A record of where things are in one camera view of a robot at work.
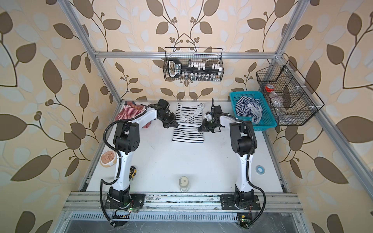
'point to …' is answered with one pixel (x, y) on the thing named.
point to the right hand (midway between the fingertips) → (199, 128)
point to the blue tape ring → (260, 170)
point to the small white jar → (183, 182)
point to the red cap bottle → (269, 88)
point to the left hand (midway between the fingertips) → (177, 121)
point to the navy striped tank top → (246, 107)
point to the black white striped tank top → (187, 130)
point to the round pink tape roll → (108, 158)
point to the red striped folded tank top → (130, 110)
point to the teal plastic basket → (267, 120)
